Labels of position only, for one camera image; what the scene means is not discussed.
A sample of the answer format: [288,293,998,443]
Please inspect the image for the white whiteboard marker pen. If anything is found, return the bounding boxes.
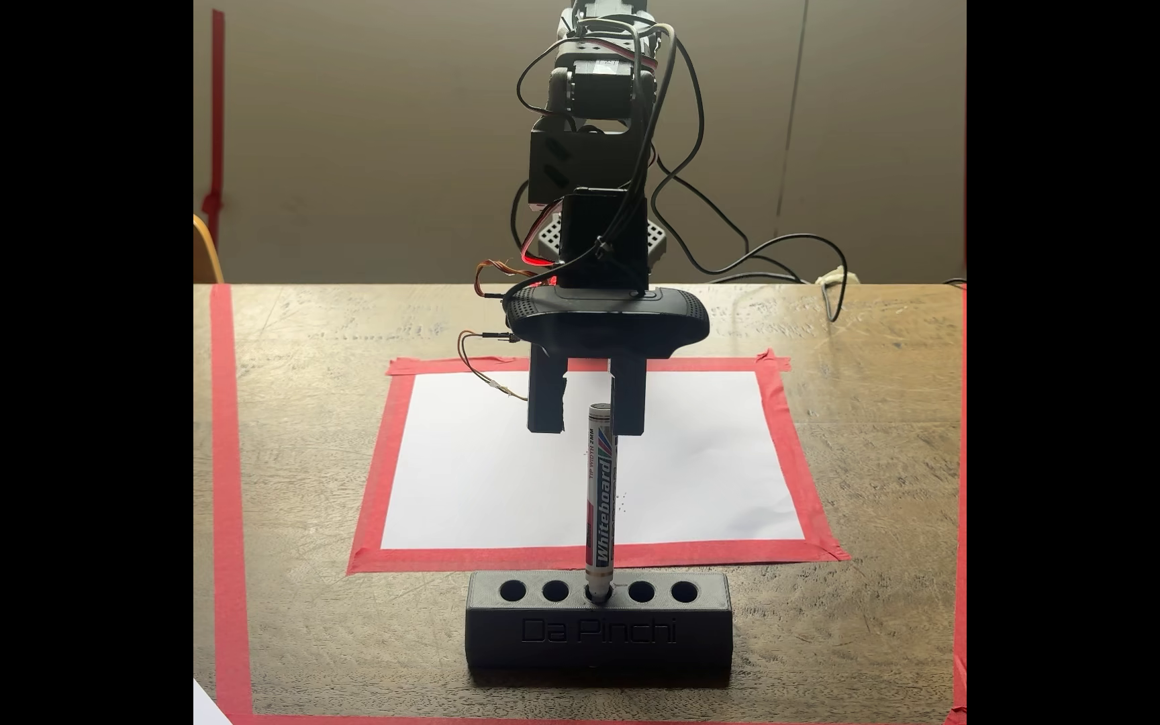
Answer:
[585,403,618,606]

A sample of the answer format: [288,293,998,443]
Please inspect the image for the black pen holder block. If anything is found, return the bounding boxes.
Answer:
[464,570,734,676]

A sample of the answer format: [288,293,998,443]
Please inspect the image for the black oval webcam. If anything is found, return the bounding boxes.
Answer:
[502,286,711,360]

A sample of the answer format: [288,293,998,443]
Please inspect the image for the white ink-dotted paper sheet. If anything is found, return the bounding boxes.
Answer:
[381,371,805,551]

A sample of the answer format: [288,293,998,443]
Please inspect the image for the long red tape strip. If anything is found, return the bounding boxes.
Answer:
[208,285,256,720]
[949,287,968,725]

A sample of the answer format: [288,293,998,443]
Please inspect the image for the wooden chair back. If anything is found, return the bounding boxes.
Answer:
[193,212,227,285]

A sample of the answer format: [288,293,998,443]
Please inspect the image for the plain white paper sheet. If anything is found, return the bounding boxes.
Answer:
[193,679,235,725]

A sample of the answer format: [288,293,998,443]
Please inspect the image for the thin orange sensor wires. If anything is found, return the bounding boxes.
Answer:
[456,329,532,403]
[473,258,543,300]

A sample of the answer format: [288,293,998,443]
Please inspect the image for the black cable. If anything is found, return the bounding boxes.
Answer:
[652,166,809,286]
[508,35,583,269]
[646,20,851,324]

